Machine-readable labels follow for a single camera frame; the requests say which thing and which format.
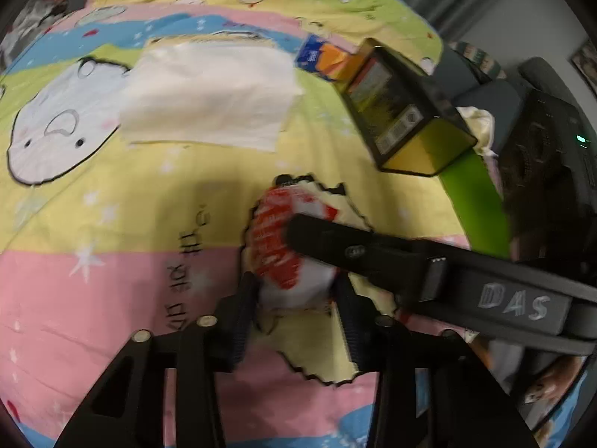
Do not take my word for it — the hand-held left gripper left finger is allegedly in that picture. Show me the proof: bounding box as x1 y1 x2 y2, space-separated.
53 271 260 448

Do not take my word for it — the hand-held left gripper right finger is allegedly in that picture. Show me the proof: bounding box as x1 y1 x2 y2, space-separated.
331 275 537 448

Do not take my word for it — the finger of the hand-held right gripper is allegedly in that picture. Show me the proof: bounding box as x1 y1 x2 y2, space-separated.
284 214 437 303

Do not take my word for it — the red white tissue packet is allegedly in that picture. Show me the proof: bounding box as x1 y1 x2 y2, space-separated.
244 186 340 312

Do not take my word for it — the black metal tin box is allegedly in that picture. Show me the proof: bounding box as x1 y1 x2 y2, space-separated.
335 38 479 178

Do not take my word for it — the person's right hand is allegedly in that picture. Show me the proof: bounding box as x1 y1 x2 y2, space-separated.
523 358 581 406

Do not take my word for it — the cartoon printed blanket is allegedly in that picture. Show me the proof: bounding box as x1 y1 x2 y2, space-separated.
0 0 518 448

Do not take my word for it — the cream cloth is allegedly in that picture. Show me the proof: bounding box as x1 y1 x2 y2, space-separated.
456 106 496 158

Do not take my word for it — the small orange blue box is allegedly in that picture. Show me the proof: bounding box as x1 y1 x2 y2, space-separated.
294 34 351 85

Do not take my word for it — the white folded cloth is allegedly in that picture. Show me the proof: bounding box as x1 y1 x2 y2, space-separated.
118 40 305 153

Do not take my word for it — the grey sofa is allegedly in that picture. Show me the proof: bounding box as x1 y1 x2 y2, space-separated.
436 44 574 159

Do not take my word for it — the striped patterned cushion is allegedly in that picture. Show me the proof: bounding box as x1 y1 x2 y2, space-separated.
448 41 507 82

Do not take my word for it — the framed landscape painting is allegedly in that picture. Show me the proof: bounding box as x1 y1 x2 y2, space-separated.
569 40 597 99

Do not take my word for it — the pile of clothes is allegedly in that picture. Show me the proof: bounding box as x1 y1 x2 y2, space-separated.
0 0 71 63

